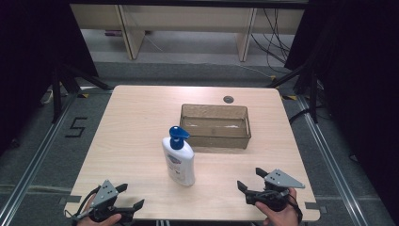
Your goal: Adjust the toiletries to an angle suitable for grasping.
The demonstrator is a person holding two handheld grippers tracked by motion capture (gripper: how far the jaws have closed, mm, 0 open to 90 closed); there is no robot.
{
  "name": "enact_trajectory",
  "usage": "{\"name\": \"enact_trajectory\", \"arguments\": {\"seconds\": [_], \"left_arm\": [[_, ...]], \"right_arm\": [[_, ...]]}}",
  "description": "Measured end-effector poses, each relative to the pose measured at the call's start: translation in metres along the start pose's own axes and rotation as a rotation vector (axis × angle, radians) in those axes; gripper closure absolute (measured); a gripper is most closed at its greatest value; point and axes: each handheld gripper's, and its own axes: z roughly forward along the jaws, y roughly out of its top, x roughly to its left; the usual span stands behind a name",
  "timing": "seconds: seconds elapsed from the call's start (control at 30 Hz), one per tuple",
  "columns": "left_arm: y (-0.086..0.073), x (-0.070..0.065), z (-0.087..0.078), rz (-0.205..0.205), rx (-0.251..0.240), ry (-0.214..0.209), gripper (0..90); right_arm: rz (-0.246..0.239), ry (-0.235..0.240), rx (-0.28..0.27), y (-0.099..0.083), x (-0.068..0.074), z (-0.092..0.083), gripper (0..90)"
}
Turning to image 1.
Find person's right hand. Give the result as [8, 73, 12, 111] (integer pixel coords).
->
[254, 187, 302, 226]

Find black hanging cables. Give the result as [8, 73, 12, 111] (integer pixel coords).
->
[250, 8, 293, 74]

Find black metal stand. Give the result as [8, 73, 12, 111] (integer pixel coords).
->
[266, 62, 319, 124]
[51, 62, 112, 123]

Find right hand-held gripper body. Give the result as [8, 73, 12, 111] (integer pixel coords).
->
[245, 169, 306, 212]

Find white pump bottle blue cap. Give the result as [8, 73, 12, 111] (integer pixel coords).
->
[161, 125, 197, 187]

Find aluminium floor rail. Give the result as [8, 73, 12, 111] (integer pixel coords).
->
[295, 93, 366, 226]
[0, 90, 79, 226]

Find black floor cable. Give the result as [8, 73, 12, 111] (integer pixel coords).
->
[288, 106, 314, 125]

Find person's left hand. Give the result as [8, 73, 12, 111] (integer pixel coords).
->
[76, 196, 122, 226]

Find dark curtain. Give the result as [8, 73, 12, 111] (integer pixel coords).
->
[283, 0, 399, 225]
[0, 0, 99, 158]

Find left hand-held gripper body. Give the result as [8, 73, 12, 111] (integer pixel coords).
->
[72, 179, 135, 225]

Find black gripper strap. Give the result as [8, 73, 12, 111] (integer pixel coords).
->
[72, 186, 102, 220]
[286, 192, 304, 224]

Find thin white floor cable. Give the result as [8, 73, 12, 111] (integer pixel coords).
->
[233, 62, 272, 79]

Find beige wooden desk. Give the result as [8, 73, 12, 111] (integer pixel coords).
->
[69, 3, 306, 62]

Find clear brown plastic box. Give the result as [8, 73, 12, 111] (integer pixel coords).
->
[179, 103, 252, 150]

